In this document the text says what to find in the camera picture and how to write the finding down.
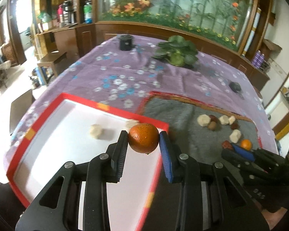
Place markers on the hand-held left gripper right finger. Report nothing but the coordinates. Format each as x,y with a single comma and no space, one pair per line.
167,158

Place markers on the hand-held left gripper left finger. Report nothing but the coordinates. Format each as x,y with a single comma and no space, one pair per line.
121,154

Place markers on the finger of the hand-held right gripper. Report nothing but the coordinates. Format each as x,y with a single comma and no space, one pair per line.
243,152
231,158

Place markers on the small orange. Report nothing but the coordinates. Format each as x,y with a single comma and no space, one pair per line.
246,144

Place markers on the large orange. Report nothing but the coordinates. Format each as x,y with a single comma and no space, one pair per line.
143,138

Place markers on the brown walnut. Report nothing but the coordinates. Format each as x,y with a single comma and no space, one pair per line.
212,126

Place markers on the beige lumpy food piece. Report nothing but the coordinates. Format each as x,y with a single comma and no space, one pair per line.
132,123
203,120
235,136
96,131
232,119

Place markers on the red tray with white inside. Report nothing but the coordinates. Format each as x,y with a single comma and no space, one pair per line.
62,149

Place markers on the red date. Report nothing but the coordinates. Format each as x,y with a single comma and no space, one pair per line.
226,145
213,118
234,126

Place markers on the cream lumps pair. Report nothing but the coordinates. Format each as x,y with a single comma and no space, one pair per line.
224,119

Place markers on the grey felt mat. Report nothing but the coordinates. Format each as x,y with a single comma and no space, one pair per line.
183,115

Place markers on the small black tape measure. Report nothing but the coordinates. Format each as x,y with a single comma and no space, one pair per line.
235,86

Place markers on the purple floral tablecloth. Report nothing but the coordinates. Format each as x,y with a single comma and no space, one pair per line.
110,65

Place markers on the purple bottles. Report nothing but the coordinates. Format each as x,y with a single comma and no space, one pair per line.
259,60

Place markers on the green potted plant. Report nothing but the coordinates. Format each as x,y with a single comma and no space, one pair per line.
177,50

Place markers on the dark chair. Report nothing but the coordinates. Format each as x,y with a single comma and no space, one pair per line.
21,105

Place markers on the wooden stool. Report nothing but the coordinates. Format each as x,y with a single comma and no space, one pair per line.
51,61

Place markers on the wooden aquarium cabinet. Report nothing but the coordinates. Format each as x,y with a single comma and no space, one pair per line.
98,36

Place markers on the rolled white poster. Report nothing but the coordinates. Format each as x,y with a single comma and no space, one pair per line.
251,28

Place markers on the green water bottle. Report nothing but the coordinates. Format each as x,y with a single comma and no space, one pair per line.
88,12

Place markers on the black thermos jug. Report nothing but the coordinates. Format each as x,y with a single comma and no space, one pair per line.
68,12

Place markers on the pink bottle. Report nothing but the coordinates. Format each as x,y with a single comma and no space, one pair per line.
60,14

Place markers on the large aquarium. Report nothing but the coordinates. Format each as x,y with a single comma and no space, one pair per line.
178,4

